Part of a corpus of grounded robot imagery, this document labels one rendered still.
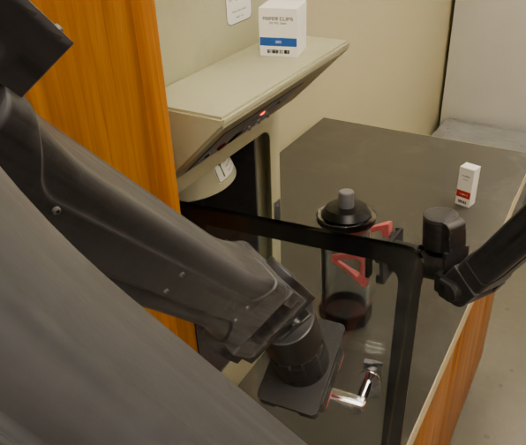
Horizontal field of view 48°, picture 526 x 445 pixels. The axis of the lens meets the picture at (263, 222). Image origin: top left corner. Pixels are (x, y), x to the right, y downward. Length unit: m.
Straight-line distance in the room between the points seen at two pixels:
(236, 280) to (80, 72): 0.29
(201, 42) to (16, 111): 0.58
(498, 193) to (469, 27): 2.13
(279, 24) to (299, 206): 0.86
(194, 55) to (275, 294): 0.39
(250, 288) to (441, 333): 0.85
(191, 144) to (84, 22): 0.16
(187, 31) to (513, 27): 3.08
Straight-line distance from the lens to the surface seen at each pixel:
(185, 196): 0.85
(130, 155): 0.58
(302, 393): 0.63
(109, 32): 0.54
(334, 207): 1.09
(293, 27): 0.78
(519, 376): 2.56
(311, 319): 0.54
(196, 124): 0.62
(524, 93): 3.78
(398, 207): 1.59
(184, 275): 0.31
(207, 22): 0.76
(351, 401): 0.70
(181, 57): 0.73
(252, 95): 0.66
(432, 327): 1.22
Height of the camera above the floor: 1.73
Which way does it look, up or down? 31 degrees down
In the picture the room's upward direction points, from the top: 2 degrees counter-clockwise
